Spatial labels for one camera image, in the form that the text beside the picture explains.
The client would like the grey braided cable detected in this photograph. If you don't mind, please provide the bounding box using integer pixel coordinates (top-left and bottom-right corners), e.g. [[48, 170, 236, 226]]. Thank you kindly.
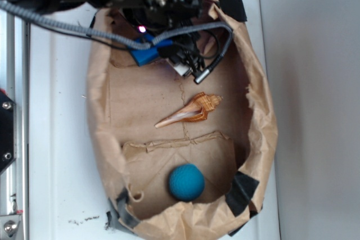
[[0, 0, 234, 85]]

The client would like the orange spiral seashell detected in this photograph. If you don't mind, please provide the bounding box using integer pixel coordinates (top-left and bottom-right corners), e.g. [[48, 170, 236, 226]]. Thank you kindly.
[[155, 92, 223, 129]]

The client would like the black octagonal mount plate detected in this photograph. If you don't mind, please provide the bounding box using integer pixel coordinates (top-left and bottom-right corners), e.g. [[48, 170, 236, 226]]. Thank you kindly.
[[0, 89, 15, 174]]

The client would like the teal dimpled ball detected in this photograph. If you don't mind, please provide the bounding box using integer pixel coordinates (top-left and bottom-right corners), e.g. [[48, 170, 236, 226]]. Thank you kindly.
[[168, 164, 205, 202]]

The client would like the aluminium frame rail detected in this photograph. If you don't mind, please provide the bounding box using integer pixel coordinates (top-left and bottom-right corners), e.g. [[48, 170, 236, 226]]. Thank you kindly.
[[1, 11, 29, 239]]

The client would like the blue rectangular block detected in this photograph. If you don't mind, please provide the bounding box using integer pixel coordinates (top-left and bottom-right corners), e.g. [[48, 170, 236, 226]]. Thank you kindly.
[[130, 39, 173, 67]]

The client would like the brown paper bag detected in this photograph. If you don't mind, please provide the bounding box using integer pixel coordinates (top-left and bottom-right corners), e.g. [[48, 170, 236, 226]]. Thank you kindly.
[[87, 0, 278, 239]]

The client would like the white plastic bin lid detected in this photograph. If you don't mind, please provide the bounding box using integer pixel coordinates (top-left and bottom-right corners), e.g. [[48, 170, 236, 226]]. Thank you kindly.
[[28, 0, 281, 239]]

